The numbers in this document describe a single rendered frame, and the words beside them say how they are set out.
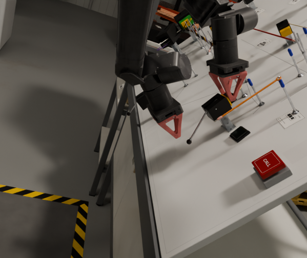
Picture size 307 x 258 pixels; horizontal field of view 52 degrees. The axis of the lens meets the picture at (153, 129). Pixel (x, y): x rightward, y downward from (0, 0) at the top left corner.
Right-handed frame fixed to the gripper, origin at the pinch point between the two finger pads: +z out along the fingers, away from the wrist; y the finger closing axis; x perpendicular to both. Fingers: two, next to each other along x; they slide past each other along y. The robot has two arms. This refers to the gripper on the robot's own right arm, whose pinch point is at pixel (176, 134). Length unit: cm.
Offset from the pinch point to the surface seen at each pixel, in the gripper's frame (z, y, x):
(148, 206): 9.9, -7.4, 15.0
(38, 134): 35, 174, 75
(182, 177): 8.4, -6.4, 4.2
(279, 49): -0.3, 15.7, -43.2
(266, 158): 2.2, -22.9, -10.9
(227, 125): 4.1, -1.9, -13.0
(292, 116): 3.2, -13.7, -24.1
